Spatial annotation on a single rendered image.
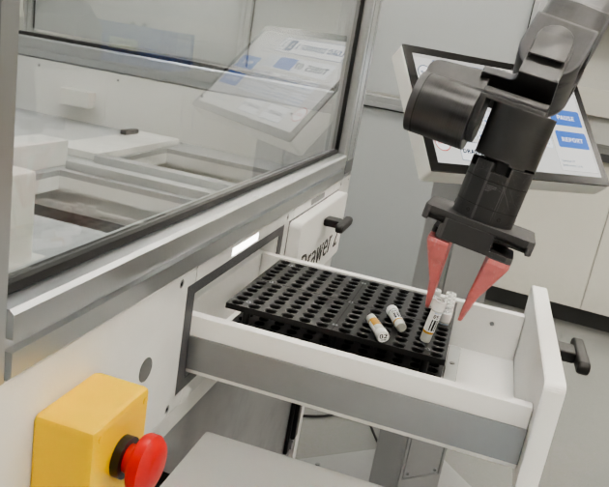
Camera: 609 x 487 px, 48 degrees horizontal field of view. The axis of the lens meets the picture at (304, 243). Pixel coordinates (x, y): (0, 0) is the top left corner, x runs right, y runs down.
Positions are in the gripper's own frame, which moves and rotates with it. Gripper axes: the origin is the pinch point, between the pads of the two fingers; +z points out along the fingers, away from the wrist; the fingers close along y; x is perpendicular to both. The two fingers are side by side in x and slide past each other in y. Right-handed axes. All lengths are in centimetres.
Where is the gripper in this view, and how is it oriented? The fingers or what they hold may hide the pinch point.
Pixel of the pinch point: (446, 304)
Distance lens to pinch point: 67.4
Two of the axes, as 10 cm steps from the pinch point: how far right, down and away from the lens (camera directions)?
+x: -3.0, 1.8, -9.4
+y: -9.0, -3.7, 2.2
